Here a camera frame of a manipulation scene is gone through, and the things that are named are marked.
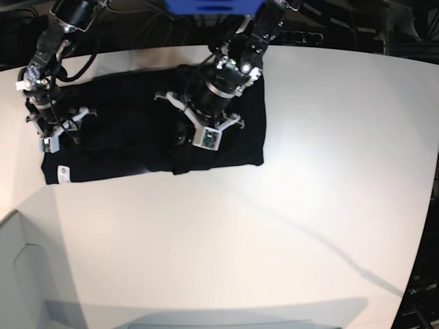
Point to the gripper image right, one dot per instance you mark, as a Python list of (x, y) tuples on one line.
[(204, 103)]

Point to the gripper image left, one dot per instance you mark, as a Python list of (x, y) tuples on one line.
[(53, 118)]

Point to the black T-shirt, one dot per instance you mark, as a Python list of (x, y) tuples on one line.
[(130, 132)]

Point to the blue plastic bin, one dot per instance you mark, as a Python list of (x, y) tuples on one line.
[(193, 7)]

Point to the black power strip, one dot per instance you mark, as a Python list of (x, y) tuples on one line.
[(299, 38)]

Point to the white box at table corner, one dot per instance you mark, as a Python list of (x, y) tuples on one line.
[(37, 289)]

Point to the black equipment at right edge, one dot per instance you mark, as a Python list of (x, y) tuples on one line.
[(419, 306)]

